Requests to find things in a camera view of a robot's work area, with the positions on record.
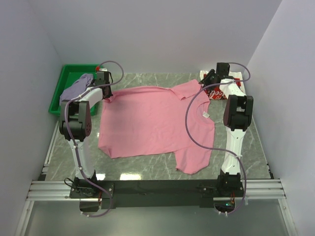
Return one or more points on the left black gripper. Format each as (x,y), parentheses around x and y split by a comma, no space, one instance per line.
(110,94)

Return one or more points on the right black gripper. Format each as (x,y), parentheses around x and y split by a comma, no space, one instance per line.
(205,79)

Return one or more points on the pink t-shirt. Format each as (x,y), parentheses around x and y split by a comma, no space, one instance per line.
(151,120)

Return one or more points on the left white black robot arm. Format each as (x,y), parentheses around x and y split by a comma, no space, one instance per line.
(76,125)

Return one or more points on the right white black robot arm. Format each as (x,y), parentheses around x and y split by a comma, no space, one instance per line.
(237,118)

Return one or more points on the lavender t-shirt in bin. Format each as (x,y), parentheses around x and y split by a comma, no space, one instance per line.
(77,88)

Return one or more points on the folded red white Coca-Cola t-shirt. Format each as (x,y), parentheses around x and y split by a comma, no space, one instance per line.
(216,93)

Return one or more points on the green plastic bin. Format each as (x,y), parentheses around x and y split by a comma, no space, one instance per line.
(70,73)

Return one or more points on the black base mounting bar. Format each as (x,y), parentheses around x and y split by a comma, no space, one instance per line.
(156,193)

